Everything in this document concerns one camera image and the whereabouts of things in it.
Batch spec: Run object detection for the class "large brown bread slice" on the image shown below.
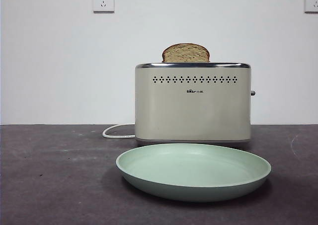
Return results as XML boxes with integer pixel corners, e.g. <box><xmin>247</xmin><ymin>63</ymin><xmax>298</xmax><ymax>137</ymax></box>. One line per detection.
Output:
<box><xmin>161</xmin><ymin>43</ymin><xmax>211</xmax><ymax>63</ymax></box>

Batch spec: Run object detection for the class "pale green round plate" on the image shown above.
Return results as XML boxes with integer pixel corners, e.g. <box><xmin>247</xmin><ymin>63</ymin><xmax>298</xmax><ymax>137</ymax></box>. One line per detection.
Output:
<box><xmin>115</xmin><ymin>143</ymin><xmax>272</xmax><ymax>203</ymax></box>

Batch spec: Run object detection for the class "cream toaster with chrome top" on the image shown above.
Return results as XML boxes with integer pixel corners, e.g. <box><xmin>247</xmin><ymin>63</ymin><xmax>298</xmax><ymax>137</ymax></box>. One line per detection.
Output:
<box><xmin>135</xmin><ymin>62</ymin><xmax>256</xmax><ymax>148</ymax></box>

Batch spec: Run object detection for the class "white toaster power cable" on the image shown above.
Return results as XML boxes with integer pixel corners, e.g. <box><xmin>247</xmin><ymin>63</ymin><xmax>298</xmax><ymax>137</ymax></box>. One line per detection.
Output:
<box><xmin>102</xmin><ymin>123</ymin><xmax>137</xmax><ymax>139</ymax></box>

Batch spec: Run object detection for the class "white wall socket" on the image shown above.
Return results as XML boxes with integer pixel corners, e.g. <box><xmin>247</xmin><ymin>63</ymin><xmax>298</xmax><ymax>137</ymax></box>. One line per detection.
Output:
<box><xmin>304</xmin><ymin>0</ymin><xmax>318</xmax><ymax>14</ymax></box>
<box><xmin>92</xmin><ymin>0</ymin><xmax>115</xmax><ymax>13</ymax></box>

